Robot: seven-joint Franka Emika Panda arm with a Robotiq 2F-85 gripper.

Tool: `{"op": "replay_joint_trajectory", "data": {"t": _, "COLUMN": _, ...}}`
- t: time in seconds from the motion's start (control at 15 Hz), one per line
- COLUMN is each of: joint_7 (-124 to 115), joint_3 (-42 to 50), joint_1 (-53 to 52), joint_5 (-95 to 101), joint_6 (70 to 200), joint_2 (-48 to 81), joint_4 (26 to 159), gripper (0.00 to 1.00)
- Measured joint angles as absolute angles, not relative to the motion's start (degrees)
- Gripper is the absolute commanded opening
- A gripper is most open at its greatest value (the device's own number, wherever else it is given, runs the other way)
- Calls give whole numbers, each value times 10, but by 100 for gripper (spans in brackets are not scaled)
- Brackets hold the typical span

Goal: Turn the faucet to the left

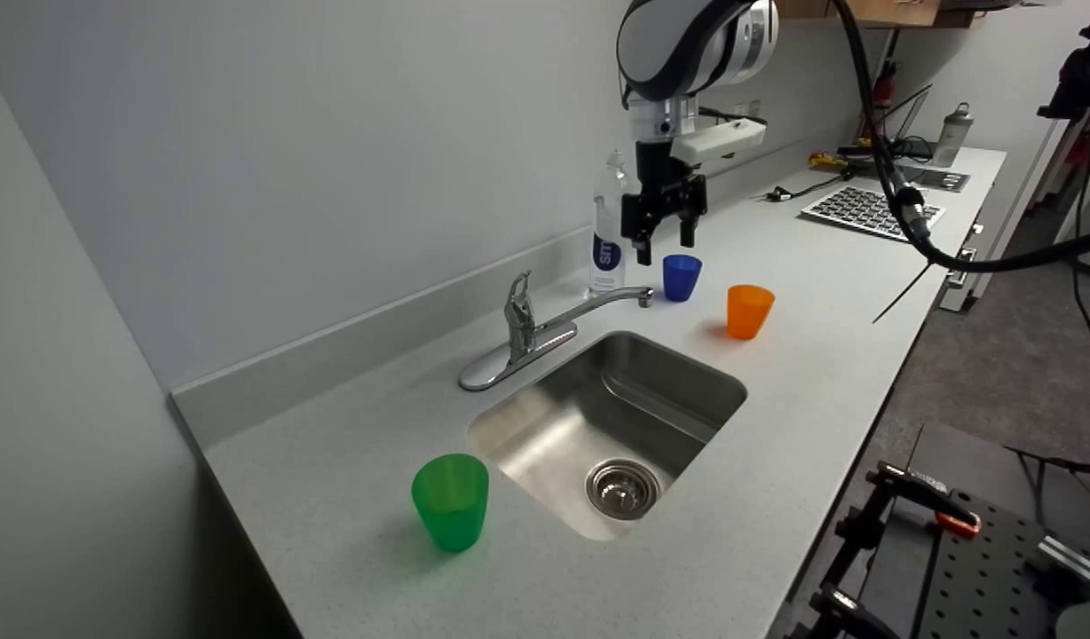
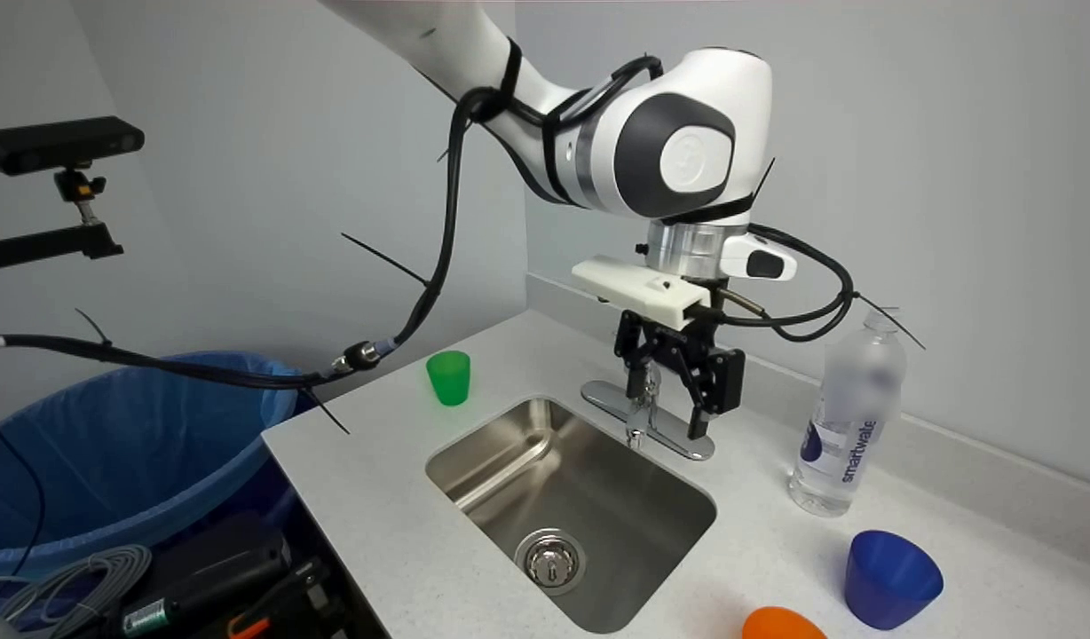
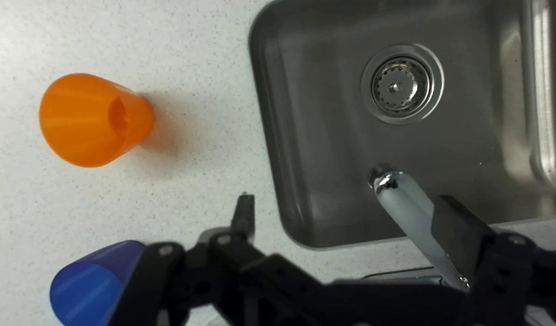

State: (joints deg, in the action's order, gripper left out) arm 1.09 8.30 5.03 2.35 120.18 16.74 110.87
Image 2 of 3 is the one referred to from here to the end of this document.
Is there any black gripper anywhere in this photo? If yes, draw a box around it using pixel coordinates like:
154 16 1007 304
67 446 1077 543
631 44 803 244
610 308 748 446

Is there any chrome sink faucet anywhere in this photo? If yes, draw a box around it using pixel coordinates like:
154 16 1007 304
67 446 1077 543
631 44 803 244
578 367 720 465

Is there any stainless steel sink basin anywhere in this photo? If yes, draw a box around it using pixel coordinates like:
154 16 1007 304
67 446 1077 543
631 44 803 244
424 393 720 637

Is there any clear plastic water bottle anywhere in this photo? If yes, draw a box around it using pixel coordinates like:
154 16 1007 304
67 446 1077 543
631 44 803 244
786 301 909 520

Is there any green plastic cup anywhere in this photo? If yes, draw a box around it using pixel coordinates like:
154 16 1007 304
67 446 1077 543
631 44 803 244
424 347 475 412

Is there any orange plastic cup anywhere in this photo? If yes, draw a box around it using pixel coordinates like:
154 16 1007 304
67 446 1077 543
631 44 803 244
739 603 831 639

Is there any blue plastic cup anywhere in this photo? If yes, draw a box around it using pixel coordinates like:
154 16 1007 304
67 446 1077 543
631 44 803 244
841 526 949 633

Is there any black tools pile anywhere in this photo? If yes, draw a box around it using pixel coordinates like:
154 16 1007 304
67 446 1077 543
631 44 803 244
115 520 358 639

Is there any blue-lined trash bin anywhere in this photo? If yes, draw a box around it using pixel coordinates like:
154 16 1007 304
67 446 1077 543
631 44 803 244
0 347 304 584

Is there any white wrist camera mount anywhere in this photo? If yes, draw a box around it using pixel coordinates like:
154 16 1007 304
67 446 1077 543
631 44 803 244
568 255 713 334

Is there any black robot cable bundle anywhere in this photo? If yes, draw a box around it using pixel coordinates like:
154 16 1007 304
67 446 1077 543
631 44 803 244
0 50 669 393

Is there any grey coiled cable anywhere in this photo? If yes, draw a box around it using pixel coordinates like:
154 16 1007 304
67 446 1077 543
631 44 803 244
0 539 158 639

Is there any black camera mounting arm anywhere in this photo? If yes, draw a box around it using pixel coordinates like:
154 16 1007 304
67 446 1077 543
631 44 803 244
0 164 128 278

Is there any black stereo camera bar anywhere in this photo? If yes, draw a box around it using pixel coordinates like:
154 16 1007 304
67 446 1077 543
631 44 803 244
0 114 148 181

